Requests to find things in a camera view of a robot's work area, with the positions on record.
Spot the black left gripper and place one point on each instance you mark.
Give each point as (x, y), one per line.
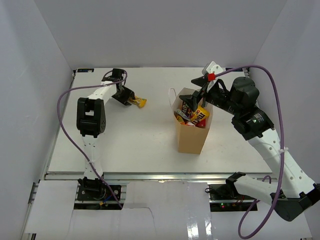
(129, 93)

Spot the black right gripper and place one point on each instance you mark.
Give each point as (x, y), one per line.
(192, 100)

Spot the yellow M&M's packet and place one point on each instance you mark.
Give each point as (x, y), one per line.
(199, 115)
(138, 101)

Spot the grey Himalaya candy packet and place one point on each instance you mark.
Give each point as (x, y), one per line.
(180, 116)

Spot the orange Skittles snack bag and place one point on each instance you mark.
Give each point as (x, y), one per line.
(187, 123)

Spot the brown paper bag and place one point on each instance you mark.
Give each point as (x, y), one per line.
(190, 139)

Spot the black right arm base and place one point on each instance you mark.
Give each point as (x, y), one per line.
(221, 192)

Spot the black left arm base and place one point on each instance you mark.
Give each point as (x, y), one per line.
(93, 190)

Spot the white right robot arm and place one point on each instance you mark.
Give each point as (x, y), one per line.
(298, 192)

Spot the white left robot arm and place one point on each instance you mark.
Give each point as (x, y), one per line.
(91, 117)

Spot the dark label right table corner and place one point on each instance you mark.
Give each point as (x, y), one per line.
(234, 69)

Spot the dark label table corner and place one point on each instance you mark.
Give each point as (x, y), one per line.
(85, 70)
(234, 69)

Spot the dark label left table corner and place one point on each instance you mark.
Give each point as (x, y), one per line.
(85, 70)

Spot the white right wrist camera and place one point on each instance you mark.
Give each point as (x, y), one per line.
(211, 69)

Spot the aluminium front rail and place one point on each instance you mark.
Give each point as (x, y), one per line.
(144, 176)

